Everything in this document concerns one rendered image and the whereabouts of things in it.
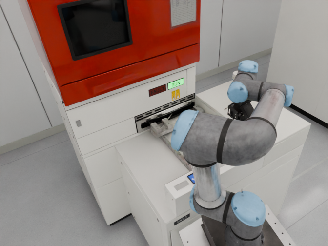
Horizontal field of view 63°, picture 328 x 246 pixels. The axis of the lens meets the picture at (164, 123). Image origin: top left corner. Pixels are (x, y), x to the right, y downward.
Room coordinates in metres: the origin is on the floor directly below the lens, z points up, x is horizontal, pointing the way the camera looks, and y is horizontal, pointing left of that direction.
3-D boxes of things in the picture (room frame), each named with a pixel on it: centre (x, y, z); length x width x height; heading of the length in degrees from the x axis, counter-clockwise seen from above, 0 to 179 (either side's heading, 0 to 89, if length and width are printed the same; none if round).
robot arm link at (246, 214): (0.53, -0.27, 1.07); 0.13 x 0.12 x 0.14; 59
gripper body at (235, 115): (0.95, -0.34, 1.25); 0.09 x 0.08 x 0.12; 27
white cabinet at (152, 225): (1.16, -0.25, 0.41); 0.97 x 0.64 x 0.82; 117
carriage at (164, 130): (1.35, -0.09, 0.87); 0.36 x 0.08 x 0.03; 117
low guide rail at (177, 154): (1.11, -0.06, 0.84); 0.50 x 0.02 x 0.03; 27
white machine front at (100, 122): (1.33, 0.14, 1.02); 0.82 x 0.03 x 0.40; 117
